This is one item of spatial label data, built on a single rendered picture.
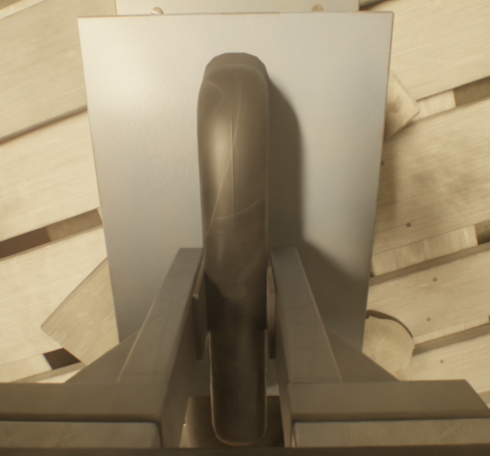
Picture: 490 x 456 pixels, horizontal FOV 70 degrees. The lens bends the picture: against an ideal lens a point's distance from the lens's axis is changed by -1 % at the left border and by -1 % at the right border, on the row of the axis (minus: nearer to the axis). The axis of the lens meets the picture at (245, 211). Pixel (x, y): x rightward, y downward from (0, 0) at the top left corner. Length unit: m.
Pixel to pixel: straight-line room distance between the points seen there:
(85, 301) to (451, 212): 0.44
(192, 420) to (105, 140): 0.21
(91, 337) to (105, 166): 0.30
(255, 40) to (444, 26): 0.34
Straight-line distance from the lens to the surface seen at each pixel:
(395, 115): 0.36
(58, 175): 0.49
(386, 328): 0.51
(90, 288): 0.42
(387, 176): 0.46
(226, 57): 0.16
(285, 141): 0.17
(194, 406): 0.29
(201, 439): 0.31
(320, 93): 0.17
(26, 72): 0.47
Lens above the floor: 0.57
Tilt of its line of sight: 73 degrees down
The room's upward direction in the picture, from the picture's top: 179 degrees counter-clockwise
